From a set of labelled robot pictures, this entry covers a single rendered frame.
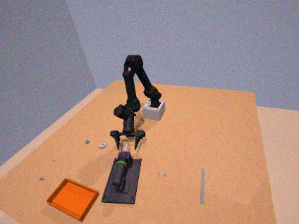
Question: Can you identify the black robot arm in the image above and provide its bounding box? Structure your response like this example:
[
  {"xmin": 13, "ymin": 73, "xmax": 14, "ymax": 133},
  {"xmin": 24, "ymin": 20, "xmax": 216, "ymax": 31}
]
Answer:
[{"xmin": 114, "ymin": 55, "xmax": 161, "ymax": 122}]

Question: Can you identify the orange shallow tray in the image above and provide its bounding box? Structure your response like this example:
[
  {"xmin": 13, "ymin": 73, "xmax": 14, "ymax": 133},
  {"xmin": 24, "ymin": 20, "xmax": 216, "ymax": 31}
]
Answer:
[{"xmin": 46, "ymin": 178, "xmax": 99, "ymax": 222}]

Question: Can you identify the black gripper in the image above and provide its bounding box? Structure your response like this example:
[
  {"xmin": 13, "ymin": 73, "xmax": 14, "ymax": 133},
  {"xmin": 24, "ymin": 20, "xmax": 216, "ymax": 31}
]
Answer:
[{"xmin": 110, "ymin": 120, "xmax": 145, "ymax": 150}]

